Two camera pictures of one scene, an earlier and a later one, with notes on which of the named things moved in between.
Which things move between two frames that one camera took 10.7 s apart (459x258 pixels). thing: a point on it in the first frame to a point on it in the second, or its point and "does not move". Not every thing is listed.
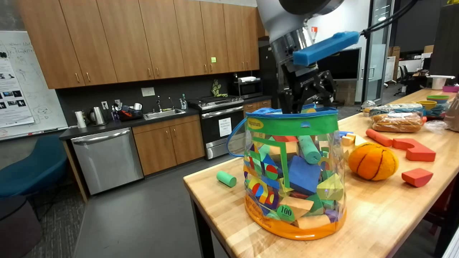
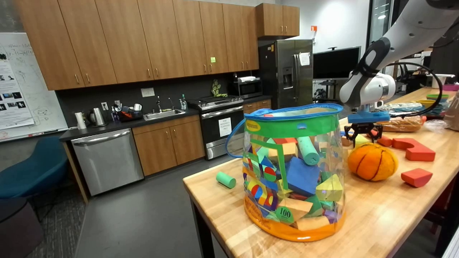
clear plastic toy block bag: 294,170 does not move
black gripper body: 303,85 to 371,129
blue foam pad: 337,41 to 366,117
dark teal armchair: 46,164 does not move
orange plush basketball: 373,162 does not move
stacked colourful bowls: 435,106 does not move
